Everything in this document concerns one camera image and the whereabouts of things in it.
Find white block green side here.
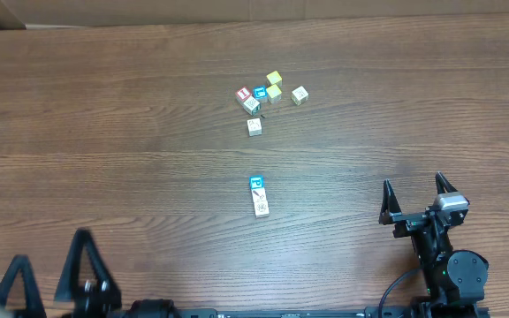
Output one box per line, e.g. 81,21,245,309
242,96,261,116

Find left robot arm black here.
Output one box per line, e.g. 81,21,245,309
0,228,180,318

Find yellow block near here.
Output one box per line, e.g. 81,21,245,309
266,84,282,104

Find white block teal side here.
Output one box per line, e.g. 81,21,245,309
254,201,270,218

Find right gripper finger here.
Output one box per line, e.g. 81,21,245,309
378,179,402,223
435,171,457,193

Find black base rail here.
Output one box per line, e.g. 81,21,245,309
179,306,491,318

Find white block hammer picture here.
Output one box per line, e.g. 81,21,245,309
251,187,267,203

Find blue letter P block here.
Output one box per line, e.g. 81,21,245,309
249,175,264,190

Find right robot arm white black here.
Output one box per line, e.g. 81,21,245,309
375,172,490,318

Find yellow block far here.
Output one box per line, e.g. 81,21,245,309
266,71,283,87

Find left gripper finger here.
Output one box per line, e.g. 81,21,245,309
54,228,120,303
0,254,48,318

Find white block yellow side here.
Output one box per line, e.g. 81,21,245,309
291,86,308,106

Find red letter I block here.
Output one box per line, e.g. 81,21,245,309
235,87,252,104

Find white block red M side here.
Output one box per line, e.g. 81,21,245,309
247,117,262,137

